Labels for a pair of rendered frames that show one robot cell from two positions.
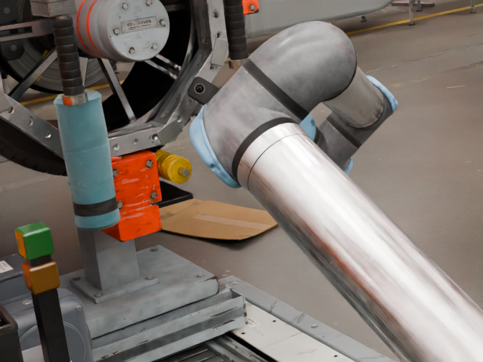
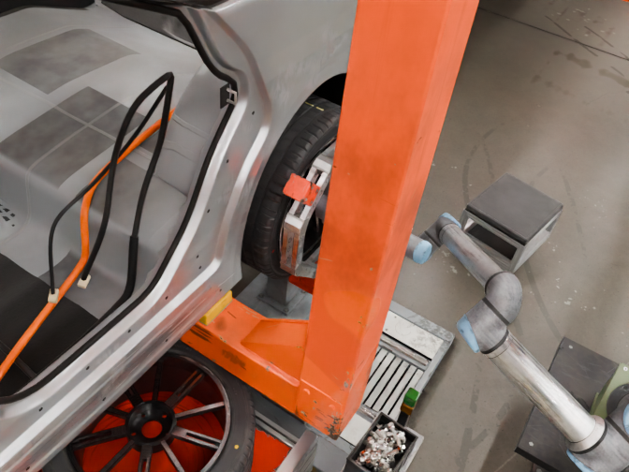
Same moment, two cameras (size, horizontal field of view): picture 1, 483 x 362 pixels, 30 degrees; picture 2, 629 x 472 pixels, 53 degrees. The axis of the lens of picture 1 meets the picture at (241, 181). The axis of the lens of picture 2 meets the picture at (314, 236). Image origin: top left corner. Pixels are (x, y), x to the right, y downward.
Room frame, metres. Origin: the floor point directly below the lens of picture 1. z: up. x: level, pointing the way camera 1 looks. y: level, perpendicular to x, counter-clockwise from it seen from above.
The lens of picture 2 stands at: (0.44, 1.18, 2.36)
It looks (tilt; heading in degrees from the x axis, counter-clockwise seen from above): 45 degrees down; 328
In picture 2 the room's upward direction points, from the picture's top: 8 degrees clockwise
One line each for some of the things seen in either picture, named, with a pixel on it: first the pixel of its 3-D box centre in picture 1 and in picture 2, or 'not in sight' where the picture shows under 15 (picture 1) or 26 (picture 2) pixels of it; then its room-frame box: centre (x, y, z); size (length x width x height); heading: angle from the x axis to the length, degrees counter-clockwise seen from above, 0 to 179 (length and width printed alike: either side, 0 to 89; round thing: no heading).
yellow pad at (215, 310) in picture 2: not in sight; (203, 298); (1.72, 0.77, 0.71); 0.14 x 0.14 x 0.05; 30
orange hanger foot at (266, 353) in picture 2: not in sight; (245, 326); (1.57, 0.68, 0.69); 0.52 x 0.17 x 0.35; 30
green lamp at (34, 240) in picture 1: (34, 240); (411, 397); (1.16, 0.29, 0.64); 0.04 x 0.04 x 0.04; 30
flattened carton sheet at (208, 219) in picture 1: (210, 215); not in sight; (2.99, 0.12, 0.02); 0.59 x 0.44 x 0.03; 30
